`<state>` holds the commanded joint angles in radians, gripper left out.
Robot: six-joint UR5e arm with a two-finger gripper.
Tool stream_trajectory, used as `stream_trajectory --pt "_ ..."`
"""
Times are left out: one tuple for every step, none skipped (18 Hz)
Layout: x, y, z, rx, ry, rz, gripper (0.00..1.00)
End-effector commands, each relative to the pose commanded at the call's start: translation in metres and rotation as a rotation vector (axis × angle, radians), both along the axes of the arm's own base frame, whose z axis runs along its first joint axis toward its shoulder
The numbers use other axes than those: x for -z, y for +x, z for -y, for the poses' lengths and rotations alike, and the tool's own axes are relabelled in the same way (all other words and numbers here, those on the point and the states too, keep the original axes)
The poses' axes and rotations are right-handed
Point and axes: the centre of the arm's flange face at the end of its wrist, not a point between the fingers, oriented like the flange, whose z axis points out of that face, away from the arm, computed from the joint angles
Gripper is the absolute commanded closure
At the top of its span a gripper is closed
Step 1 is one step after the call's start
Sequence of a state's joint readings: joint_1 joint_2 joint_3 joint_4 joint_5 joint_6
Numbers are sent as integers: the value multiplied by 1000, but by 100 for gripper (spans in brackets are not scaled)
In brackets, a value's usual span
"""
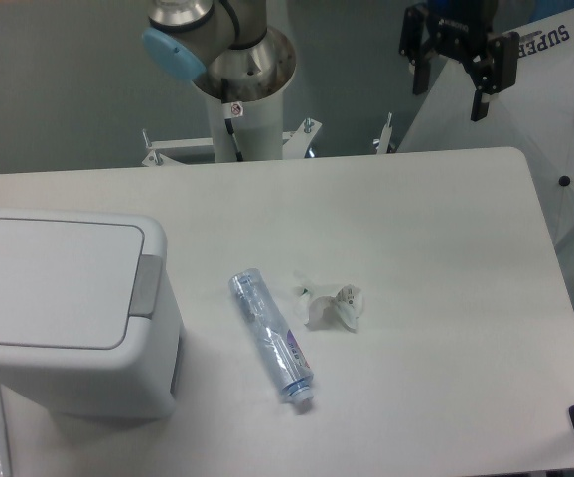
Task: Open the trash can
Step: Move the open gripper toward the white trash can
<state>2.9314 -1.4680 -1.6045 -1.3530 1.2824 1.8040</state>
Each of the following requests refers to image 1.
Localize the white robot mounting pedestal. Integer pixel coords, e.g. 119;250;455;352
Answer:
140;37;324;167

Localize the silver blue-capped robot arm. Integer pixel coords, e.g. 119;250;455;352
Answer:
142;1;520;121

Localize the crumpled white paper wrapper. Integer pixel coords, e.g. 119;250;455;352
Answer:
293;270;365;333

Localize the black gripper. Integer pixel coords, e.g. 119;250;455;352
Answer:
399;1;520;121

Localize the white umbrella with lettering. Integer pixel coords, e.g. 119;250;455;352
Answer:
399;9;574;242

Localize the white push-lid trash can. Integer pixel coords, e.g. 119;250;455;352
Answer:
0;208;184;419

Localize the crushed clear plastic bottle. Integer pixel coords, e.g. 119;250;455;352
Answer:
228;268;314;413

